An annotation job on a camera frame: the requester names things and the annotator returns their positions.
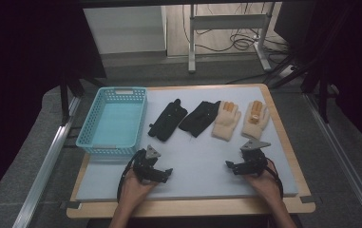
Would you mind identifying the black stand legs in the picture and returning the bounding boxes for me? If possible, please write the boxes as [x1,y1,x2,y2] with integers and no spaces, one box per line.
[59,70,106,125]
[263,55,339,124]

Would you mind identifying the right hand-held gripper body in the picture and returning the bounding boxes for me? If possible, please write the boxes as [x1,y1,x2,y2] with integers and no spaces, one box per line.
[234,139,272,176]

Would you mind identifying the person's left hand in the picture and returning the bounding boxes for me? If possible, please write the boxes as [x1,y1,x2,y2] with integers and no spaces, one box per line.
[118,169,159,212]

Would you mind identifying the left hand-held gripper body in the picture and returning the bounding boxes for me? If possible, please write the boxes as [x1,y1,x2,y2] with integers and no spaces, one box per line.
[133,144,167,183]

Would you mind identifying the cream knit glove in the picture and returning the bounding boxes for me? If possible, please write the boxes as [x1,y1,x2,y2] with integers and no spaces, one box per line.
[211,100,242,143]
[240,100,271,141]

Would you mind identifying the white cabinet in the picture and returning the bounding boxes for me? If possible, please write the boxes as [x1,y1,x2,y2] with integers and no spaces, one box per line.
[83,5,167,55]

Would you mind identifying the aluminium rail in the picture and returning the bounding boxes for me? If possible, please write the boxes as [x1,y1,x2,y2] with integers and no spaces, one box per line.
[11,96,82,228]
[303,93,362,228]

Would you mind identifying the black and red gripper cable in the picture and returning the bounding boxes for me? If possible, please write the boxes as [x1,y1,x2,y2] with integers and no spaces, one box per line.
[263,156,285,199]

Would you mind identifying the black glove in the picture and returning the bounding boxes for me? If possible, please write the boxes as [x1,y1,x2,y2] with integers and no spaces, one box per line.
[147,98,189,143]
[178,100,221,139]

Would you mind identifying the light blue plastic basket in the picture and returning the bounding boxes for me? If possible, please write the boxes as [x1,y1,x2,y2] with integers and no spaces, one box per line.
[75,86,148,159]

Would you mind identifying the white power strip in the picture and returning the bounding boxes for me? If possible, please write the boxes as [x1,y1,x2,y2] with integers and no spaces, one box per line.
[278,64,297,79]

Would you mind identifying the dark curtain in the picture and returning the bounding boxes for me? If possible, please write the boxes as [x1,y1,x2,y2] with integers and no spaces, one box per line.
[273,0,362,156]
[0,0,107,212]

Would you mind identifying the grey tape piece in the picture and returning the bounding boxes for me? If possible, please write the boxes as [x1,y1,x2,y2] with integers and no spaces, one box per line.
[299,195,323,204]
[59,200,82,210]

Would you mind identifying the white metal stand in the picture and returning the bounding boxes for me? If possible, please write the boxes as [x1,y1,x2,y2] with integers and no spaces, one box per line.
[187,3,273,74]

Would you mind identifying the person's right hand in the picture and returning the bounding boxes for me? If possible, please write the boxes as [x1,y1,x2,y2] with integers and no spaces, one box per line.
[244,167,284,210]

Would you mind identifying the black floor cables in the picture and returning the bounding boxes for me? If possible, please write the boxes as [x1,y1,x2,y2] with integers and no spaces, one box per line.
[181,3,292,55]

